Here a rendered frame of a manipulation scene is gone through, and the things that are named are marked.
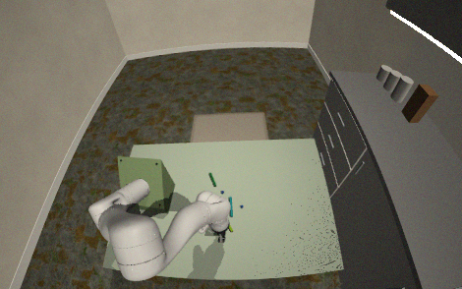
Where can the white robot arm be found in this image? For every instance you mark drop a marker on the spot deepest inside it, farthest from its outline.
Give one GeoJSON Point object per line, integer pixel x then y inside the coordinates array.
{"type": "Point", "coordinates": [136, 240]}

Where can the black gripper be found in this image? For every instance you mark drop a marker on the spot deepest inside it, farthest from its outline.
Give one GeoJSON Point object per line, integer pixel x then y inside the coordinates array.
{"type": "Point", "coordinates": [220, 234]}

